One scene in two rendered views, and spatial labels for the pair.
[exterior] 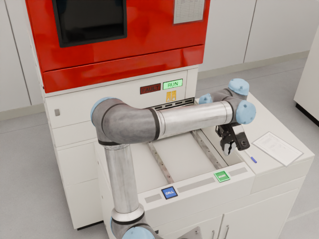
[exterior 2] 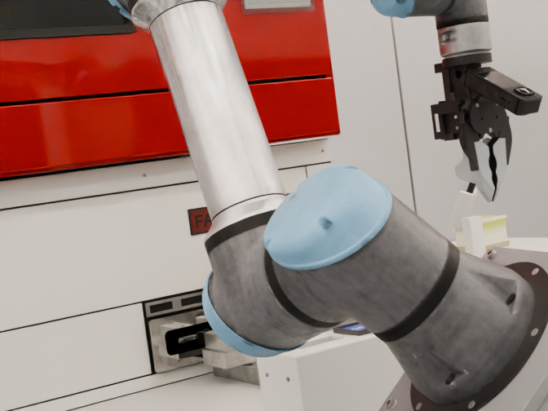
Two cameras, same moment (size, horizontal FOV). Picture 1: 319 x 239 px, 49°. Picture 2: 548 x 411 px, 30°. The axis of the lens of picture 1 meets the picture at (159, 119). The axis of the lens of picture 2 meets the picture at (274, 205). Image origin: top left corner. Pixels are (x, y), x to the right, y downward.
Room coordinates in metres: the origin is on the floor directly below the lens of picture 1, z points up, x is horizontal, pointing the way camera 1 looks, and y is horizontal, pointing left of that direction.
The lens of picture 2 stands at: (-0.35, 0.25, 1.21)
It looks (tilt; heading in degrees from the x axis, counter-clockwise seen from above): 3 degrees down; 351
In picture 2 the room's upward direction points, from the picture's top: 8 degrees counter-clockwise
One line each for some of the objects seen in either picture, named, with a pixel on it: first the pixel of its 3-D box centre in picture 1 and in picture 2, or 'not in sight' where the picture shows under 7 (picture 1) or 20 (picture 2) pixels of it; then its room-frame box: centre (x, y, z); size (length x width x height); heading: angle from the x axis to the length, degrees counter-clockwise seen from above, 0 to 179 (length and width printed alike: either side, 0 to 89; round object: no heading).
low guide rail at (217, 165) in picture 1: (204, 148); not in sight; (1.37, -0.25, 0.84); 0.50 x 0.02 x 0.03; 24
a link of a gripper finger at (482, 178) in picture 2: (222, 146); (470, 171); (1.07, -0.27, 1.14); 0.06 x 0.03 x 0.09; 24
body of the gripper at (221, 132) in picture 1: (229, 125); (467, 98); (1.08, -0.28, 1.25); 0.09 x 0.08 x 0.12; 24
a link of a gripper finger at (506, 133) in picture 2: not in sight; (496, 136); (1.06, -0.31, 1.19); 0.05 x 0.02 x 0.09; 114
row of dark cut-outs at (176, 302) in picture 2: (158, 107); (249, 288); (1.56, 0.01, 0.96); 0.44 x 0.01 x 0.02; 114
